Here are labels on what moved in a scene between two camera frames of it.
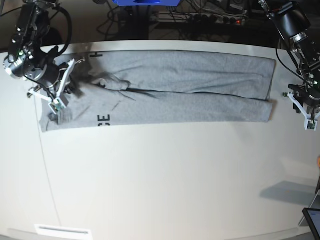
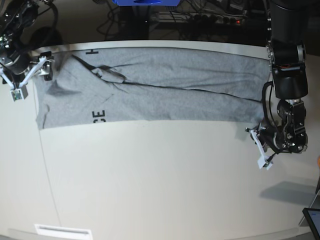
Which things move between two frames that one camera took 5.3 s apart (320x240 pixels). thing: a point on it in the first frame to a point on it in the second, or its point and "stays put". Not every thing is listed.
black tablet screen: (312, 216) stays put
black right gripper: (304, 98) to (267, 135)
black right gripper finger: (77, 92) to (47, 67)
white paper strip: (63, 231) stays put
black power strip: (214, 19) stays put
